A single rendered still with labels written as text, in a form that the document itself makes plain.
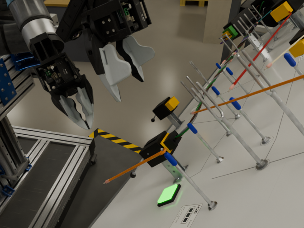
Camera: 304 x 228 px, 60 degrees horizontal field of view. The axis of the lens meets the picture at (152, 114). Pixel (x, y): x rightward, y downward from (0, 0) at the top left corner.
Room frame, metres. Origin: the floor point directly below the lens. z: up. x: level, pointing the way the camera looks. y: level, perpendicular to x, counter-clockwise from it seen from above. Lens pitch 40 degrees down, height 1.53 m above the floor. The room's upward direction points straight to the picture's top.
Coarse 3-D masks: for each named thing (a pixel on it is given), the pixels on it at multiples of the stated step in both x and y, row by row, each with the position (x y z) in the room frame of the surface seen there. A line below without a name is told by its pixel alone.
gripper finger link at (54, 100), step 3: (51, 90) 0.48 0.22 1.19; (51, 93) 0.48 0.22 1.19; (54, 93) 0.48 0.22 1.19; (51, 96) 0.47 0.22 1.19; (54, 96) 0.47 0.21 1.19; (57, 96) 0.47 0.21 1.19; (51, 99) 0.46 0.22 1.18; (54, 99) 0.46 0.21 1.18; (57, 99) 0.46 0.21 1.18; (60, 99) 0.46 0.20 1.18; (54, 102) 0.46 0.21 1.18; (57, 102) 0.46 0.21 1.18; (57, 105) 0.46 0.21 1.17; (60, 105) 0.45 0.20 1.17; (57, 108) 0.45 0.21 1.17; (60, 108) 0.45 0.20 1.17; (63, 108) 0.45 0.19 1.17; (63, 111) 0.45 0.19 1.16; (66, 114) 0.44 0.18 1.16
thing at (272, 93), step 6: (246, 54) 0.26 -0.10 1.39; (240, 60) 0.25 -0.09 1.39; (252, 60) 0.26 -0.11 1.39; (246, 66) 0.25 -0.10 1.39; (252, 72) 0.24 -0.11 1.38; (258, 72) 0.25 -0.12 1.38; (264, 78) 0.25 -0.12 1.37; (258, 84) 0.24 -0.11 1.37; (270, 84) 0.25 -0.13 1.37; (270, 90) 0.24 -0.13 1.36; (276, 96) 0.23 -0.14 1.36; (276, 102) 0.23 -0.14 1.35; (282, 102) 0.23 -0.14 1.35; (282, 108) 0.23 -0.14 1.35; (288, 108) 0.23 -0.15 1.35; (288, 114) 0.22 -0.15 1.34; (294, 120) 0.22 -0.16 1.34; (300, 126) 0.22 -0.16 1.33
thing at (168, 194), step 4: (168, 188) 0.29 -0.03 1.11; (172, 188) 0.28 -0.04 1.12; (176, 188) 0.28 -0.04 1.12; (164, 192) 0.28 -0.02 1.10; (168, 192) 0.27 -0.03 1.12; (172, 192) 0.27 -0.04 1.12; (176, 192) 0.27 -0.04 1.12; (160, 196) 0.28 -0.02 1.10; (164, 196) 0.27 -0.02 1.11; (168, 196) 0.26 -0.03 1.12; (172, 196) 0.26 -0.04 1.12; (160, 200) 0.26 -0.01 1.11; (164, 200) 0.26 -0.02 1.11; (168, 200) 0.26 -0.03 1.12; (172, 200) 0.25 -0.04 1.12; (160, 204) 0.26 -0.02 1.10; (164, 204) 0.26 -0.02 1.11
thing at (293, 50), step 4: (300, 40) 0.41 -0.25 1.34; (296, 44) 0.41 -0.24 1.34; (300, 44) 0.40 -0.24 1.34; (292, 48) 0.41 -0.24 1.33; (296, 48) 0.41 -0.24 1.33; (300, 48) 0.40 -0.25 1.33; (292, 52) 0.41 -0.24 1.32; (296, 52) 0.41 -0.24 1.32; (300, 52) 0.40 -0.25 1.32; (296, 56) 0.41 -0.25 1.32
